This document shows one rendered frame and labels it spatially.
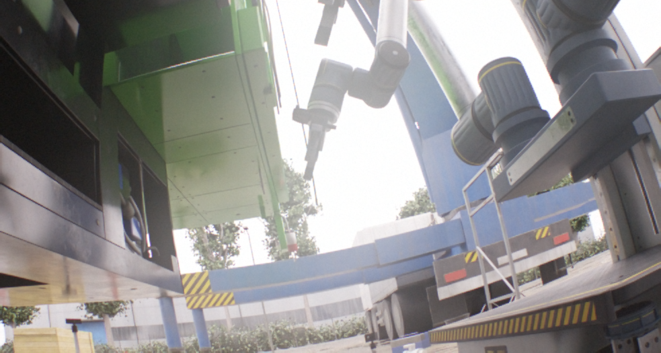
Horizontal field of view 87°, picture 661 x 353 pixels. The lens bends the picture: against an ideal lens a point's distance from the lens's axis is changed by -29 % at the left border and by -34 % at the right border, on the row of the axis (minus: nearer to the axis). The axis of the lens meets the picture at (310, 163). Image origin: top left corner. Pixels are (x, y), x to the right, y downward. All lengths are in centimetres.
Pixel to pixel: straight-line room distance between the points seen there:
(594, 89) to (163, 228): 177
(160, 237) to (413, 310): 720
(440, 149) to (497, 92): 629
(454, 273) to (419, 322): 285
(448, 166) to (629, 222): 630
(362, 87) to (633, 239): 112
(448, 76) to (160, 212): 134
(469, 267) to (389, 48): 511
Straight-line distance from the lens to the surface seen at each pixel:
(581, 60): 116
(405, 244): 639
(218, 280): 637
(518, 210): 702
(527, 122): 147
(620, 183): 161
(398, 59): 146
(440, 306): 671
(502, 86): 153
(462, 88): 179
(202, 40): 351
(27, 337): 655
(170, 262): 196
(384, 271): 818
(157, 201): 213
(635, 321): 80
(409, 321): 888
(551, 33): 122
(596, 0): 111
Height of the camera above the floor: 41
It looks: 21 degrees up
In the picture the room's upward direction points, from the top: 12 degrees counter-clockwise
